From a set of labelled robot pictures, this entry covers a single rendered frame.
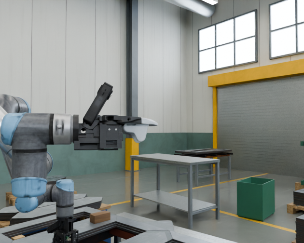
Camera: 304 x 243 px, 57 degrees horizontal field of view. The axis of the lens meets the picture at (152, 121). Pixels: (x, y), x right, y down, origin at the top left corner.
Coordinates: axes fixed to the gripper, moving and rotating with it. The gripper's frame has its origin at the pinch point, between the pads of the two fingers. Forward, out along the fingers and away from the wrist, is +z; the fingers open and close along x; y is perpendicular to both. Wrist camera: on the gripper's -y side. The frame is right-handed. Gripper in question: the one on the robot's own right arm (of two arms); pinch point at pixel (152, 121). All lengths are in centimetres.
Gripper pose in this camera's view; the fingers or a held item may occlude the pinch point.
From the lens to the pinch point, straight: 73.6
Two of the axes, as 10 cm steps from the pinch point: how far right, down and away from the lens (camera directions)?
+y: 0.3, 9.9, -1.6
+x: 2.4, -1.6, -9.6
